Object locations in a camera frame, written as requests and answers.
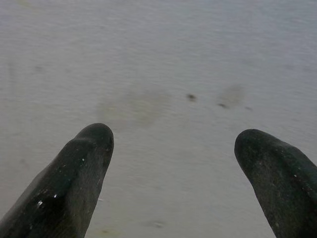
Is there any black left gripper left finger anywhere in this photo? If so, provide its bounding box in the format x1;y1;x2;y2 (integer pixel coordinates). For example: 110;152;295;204
0;122;114;238

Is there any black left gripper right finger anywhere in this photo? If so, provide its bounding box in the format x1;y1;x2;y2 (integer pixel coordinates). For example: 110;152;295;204
234;128;317;238

